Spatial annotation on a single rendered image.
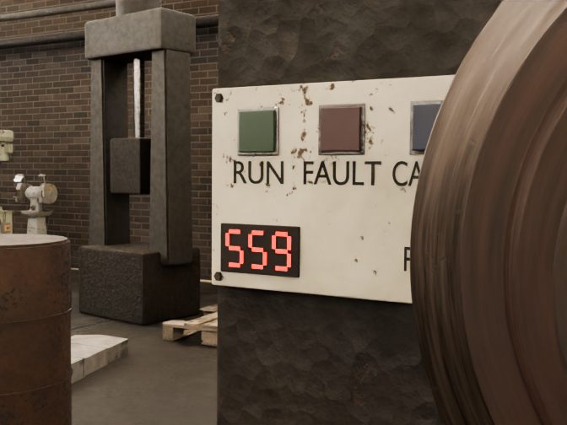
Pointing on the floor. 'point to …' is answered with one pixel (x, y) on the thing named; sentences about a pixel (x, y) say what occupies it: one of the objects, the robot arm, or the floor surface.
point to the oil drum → (35, 330)
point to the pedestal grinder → (49, 194)
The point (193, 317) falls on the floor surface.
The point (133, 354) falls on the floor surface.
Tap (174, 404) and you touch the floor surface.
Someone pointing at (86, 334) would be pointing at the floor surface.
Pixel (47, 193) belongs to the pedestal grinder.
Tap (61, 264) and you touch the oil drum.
